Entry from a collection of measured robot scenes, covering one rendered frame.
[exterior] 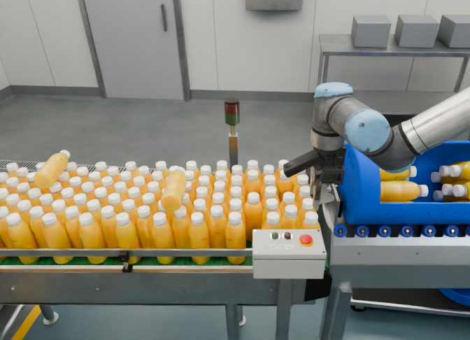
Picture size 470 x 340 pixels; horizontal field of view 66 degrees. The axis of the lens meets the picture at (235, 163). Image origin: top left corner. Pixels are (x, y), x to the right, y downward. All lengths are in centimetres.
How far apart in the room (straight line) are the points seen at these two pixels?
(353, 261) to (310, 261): 36
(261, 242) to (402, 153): 44
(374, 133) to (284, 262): 43
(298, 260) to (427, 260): 57
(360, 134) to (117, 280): 92
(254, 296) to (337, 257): 32
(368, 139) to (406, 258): 67
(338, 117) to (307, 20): 360
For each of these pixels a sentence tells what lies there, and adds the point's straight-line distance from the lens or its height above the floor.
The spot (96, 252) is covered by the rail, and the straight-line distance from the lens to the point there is 129.
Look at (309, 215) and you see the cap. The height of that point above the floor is 109.
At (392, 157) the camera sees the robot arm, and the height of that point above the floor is 137.
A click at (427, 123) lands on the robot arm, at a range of 92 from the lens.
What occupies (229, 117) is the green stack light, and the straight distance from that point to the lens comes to 151.
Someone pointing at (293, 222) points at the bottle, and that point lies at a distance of 118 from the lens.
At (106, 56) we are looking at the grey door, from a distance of 506.
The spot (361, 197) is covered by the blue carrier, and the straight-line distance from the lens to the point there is 119.
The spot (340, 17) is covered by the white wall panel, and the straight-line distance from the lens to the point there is 446.
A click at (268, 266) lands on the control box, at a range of 104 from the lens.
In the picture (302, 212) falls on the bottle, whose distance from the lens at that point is 122.
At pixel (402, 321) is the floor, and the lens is 236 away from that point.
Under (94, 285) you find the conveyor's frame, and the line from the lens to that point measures 139.
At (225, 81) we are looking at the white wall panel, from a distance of 470.
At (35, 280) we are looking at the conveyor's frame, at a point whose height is 86.
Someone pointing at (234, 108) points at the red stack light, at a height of 124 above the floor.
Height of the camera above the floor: 183
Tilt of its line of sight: 32 degrees down
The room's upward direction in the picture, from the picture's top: 2 degrees counter-clockwise
